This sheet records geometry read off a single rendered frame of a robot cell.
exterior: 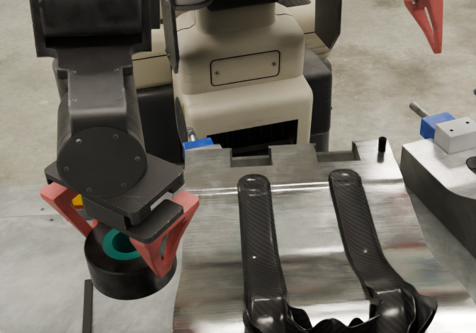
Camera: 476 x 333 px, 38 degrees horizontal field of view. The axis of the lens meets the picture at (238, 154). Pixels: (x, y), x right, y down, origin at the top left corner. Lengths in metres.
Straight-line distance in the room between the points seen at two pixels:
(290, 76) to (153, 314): 0.57
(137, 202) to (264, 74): 0.69
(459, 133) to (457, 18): 2.62
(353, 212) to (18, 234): 0.43
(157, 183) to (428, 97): 2.34
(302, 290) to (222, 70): 0.60
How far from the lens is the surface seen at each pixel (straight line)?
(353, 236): 0.78
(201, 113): 1.17
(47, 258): 0.91
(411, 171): 0.97
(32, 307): 0.86
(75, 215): 0.64
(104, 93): 0.45
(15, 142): 2.73
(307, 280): 0.68
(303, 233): 0.77
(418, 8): 0.93
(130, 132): 0.45
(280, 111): 1.21
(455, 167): 0.94
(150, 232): 0.55
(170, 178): 0.57
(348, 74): 2.98
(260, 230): 0.78
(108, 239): 0.65
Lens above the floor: 1.39
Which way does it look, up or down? 34 degrees down
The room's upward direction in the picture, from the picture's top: 3 degrees counter-clockwise
